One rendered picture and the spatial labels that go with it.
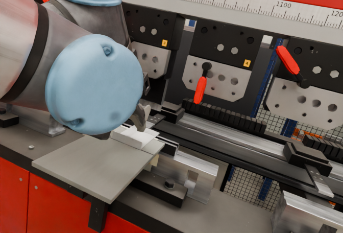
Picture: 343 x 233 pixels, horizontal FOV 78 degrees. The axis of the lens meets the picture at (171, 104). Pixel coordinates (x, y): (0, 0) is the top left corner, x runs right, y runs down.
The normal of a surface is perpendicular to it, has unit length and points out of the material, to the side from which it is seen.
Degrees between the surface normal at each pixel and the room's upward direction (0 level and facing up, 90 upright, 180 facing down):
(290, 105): 90
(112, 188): 0
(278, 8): 90
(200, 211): 0
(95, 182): 0
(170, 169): 90
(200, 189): 90
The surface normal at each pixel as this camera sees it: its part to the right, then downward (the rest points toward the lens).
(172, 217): 0.22, -0.93
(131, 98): 0.71, 0.35
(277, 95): -0.32, 0.20
